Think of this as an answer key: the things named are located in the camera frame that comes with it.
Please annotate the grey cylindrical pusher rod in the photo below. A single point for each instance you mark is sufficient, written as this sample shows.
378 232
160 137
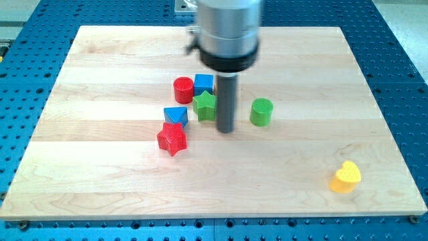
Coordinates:
226 92

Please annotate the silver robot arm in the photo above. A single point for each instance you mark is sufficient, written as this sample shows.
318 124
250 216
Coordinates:
226 36

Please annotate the blue cube block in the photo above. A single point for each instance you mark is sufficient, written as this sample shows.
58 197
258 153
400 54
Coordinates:
203 82

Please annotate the green star block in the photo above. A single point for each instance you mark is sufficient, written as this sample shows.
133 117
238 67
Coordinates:
204 105

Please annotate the green cylinder block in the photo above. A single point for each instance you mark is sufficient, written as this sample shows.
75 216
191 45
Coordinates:
261 112

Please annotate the red cylinder block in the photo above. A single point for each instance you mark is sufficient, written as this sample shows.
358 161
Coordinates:
183 90

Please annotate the blue triangle block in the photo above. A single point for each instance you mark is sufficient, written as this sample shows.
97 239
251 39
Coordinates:
174 115

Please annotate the red star block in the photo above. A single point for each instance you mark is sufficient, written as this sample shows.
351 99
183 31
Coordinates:
172 138

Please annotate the light wooden board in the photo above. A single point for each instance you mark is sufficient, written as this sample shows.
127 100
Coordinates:
94 153

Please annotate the yellow heart block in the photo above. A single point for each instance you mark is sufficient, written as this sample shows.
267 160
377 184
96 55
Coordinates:
346 178

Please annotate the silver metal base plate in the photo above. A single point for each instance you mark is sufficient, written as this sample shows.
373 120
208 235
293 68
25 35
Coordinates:
185 7

